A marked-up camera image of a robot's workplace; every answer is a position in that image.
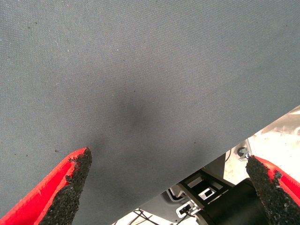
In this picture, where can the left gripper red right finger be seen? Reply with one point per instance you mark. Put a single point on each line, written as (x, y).
(274, 192)

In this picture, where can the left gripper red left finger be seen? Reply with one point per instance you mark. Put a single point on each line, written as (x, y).
(51, 194)

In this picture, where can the black cylindrical robot torso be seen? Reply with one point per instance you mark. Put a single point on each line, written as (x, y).
(229, 206)

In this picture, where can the black caster wheel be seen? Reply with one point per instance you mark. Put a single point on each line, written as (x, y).
(241, 151)

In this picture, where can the white socket plate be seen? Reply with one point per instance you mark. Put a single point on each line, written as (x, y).
(185, 210)

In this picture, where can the dark grey table cloth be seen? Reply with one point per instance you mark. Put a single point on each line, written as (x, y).
(140, 70)

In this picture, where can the black metal frame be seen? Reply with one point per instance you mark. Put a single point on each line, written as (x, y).
(191, 195)

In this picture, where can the white curved bracket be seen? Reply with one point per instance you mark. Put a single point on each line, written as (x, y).
(173, 195)

